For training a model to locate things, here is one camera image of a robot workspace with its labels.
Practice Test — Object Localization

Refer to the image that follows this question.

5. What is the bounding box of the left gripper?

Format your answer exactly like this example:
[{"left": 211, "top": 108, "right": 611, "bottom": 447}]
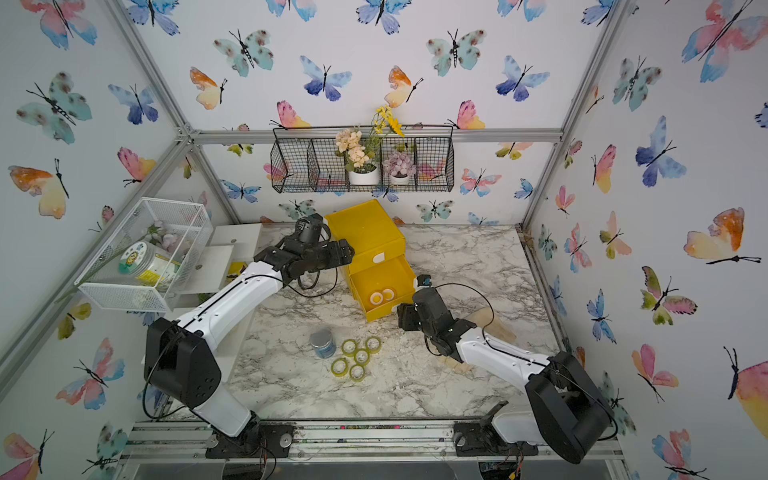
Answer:
[{"left": 302, "top": 239, "right": 355, "bottom": 274}]

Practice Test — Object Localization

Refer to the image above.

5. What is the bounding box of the yellow drawer cabinet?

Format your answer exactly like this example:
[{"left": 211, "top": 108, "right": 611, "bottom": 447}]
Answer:
[{"left": 326, "top": 200, "right": 416, "bottom": 322}]

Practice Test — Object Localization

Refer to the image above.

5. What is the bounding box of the green tape roll front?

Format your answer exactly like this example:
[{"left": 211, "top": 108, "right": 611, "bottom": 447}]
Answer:
[{"left": 349, "top": 364, "right": 366, "bottom": 382}]

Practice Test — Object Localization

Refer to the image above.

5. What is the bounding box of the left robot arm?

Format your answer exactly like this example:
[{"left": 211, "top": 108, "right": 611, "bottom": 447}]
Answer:
[{"left": 144, "top": 214, "right": 355, "bottom": 455}]

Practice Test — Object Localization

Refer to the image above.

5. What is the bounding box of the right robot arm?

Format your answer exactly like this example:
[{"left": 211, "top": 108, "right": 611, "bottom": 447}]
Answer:
[{"left": 396, "top": 287, "right": 618, "bottom": 464}]

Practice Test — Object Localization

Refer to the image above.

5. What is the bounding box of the beige work glove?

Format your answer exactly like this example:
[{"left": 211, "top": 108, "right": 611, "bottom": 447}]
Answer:
[{"left": 439, "top": 307, "right": 517, "bottom": 375}]

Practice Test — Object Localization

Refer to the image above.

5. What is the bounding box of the peach flowers white pot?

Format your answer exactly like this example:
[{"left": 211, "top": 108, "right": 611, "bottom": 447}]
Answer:
[{"left": 334, "top": 129, "right": 381, "bottom": 187}]

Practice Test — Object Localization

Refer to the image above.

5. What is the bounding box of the pink flowers white pot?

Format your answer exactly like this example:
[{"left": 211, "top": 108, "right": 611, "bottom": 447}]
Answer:
[{"left": 383, "top": 151, "right": 417, "bottom": 186}]

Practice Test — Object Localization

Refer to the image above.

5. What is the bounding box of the yellow toy on shelf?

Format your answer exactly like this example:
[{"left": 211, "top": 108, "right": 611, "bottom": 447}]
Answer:
[{"left": 226, "top": 262, "right": 247, "bottom": 281}]

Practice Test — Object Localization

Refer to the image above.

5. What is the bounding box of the white stepped shelf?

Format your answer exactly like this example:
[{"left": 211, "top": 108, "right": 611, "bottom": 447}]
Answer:
[{"left": 164, "top": 223, "right": 262, "bottom": 383}]

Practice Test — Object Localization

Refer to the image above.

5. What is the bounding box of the yellow artificial flower stem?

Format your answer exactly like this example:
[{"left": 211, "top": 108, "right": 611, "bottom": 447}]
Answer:
[{"left": 365, "top": 105, "right": 404, "bottom": 153}]

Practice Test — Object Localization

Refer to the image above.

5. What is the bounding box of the clear mesh storage box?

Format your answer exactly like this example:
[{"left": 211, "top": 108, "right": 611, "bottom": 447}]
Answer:
[{"left": 75, "top": 197, "right": 213, "bottom": 313}]

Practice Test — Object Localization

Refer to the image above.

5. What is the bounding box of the green lid plastic jar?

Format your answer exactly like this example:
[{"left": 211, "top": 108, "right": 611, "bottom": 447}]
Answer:
[{"left": 118, "top": 241, "right": 180, "bottom": 289}]

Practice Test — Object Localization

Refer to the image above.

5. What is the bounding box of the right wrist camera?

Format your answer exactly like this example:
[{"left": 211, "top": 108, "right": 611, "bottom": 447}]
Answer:
[{"left": 414, "top": 274, "right": 432, "bottom": 289}]

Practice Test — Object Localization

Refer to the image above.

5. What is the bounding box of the black wire wall basket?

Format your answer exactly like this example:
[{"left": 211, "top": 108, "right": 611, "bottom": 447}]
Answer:
[{"left": 269, "top": 124, "right": 455, "bottom": 194}]

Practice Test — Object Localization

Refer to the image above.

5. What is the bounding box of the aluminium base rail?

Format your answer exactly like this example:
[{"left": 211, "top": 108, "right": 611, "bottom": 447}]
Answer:
[{"left": 116, "top": 418, "right": 628, "bottom": 480}]

